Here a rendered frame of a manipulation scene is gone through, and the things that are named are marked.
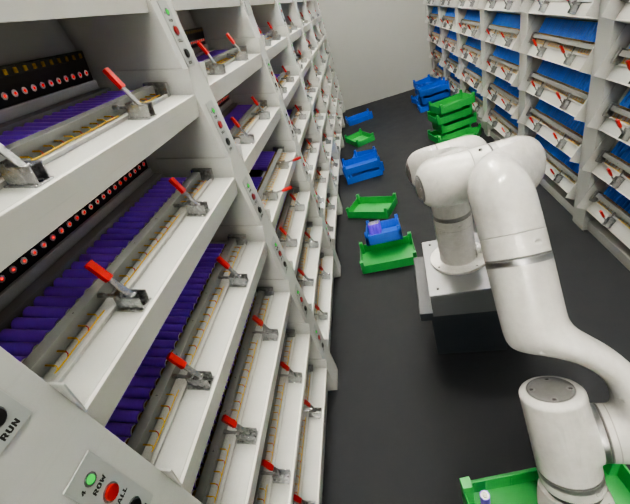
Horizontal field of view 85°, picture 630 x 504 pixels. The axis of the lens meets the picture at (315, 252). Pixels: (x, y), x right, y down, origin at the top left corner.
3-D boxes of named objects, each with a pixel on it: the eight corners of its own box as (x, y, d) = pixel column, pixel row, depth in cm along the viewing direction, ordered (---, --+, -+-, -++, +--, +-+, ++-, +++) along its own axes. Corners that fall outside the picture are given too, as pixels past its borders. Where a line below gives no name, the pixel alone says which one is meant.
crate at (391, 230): (368, 232, 221) (365, 220, 218) (399, 225, 216) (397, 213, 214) (366, 246, 193) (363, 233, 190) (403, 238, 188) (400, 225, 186)
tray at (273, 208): (296, 161, 155) (295, 140, 150) (273, 235, 107) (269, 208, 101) (253, 162, 157) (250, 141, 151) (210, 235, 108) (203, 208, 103)
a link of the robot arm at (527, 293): (601, 238, 51) (654, 442, 50) (484, 259, 58) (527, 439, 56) (624, 239, 43) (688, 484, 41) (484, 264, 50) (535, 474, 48)
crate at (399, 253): (412, 242, 198) (410, 231, 194) (418, 264, 182) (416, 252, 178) (361, 252, 205) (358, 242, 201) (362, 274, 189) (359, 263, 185)
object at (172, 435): (267, 253, 99) (261, 212, 91) (189, 498, 51) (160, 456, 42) (199, 252, 101) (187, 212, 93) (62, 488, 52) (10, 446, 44)
